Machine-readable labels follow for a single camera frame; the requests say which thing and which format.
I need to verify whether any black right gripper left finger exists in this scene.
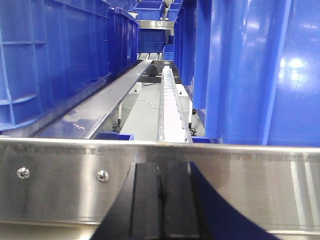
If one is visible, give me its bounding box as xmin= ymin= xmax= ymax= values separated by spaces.
xmin=91 ymin=163 xmax=163 ymax=240

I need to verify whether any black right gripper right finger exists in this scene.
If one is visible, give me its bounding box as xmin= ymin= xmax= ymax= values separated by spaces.
xmin=164 ymin=161 xmax=276 ymax=240

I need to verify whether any large blue bin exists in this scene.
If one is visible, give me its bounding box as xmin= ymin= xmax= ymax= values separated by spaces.
xmin=193 ymin=0 xmax=320 ymax=147
xmin=0 ymin=0 xmax=110 ymax=131

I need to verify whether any blue bin below shelf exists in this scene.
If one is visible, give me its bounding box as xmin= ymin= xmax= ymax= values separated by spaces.
xmin=94 ymin=131 xmax=134 ymax=141

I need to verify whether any white roller track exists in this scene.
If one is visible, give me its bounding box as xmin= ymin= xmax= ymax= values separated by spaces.
xmin=157 ymin=65 xmax=193 ymax=143

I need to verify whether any small blue bin far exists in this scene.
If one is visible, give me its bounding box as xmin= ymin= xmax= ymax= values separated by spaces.
xmin=133 ymin=1 xmax=164 ymax=21

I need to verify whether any stainless steel front rail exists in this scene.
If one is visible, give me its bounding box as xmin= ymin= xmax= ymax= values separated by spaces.
xmin=0 ymin=137 xmax=320 ymax=231

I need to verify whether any steel divider rail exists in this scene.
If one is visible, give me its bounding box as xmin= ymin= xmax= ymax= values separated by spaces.
xmin=36 ymin=59 xmax=152 ymax=139

